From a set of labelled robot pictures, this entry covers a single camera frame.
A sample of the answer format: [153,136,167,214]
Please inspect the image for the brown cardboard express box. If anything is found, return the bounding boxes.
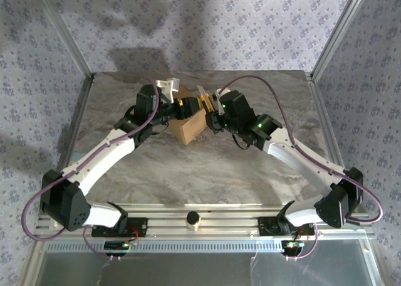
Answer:
[169,85,210,146]

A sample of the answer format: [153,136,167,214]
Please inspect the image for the black knob on white base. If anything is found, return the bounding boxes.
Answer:
[185,211,201,232]

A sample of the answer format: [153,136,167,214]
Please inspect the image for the left small circuit board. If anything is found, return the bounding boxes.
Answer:
[103,239,138,252]

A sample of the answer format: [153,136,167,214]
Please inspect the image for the small circuit board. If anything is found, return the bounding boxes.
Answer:
[103,239,138,252]
[281,239,305,255]

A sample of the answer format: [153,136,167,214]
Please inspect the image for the right small circuit board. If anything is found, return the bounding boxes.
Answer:
[281,239,305,255]

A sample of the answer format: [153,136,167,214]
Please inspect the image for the shiny metal sheet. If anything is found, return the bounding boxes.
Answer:
[29,237,388,286]

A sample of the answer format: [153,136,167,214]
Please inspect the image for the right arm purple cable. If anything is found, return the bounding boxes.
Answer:
[217,75,383,226]

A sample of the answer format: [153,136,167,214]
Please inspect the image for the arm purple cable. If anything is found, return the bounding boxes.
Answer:
[24,77,159,239]
[217,75,383,226]

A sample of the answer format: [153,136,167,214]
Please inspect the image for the left aluminium side rail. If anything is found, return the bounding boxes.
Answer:
[33,74,96,227]

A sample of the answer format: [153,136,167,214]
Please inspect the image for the aluminium side rail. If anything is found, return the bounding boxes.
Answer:
[308,72,377,236]
[33,74,96,227]

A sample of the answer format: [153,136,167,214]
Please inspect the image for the right aluminium side rail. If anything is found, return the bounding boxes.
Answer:
[308,72,377,236]

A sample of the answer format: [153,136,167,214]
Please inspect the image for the left aluminium frame post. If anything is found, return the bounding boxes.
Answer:
[34,0,96,82]

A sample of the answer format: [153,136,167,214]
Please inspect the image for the aluminium frame post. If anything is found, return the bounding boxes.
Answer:
[311,0,372,82]
[34,0,96,82]

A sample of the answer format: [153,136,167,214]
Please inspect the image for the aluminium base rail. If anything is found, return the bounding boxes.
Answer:
[33,204,376,239]

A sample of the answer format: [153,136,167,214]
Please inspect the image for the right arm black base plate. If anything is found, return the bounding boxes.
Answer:
[258,216,316,236]

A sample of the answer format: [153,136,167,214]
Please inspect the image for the right aluminium frame post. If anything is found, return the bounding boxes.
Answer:
[311,0,372,82]

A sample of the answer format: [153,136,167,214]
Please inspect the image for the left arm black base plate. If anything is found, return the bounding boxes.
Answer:
[90,216,148,238]

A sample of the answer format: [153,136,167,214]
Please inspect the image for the slotted grey cable duct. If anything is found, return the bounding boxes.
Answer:
[46,239,286,252]

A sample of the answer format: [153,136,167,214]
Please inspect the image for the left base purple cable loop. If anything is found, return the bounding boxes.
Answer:
[81,226,132,262]

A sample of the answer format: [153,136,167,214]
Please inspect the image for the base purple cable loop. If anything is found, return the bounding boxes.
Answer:
[81,226,132,262]
[283,223,320,262]

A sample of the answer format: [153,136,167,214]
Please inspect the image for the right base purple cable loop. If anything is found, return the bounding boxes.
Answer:
[283,223,320,262]

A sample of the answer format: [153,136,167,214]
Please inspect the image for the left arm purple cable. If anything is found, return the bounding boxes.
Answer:
[24,77,159,239]

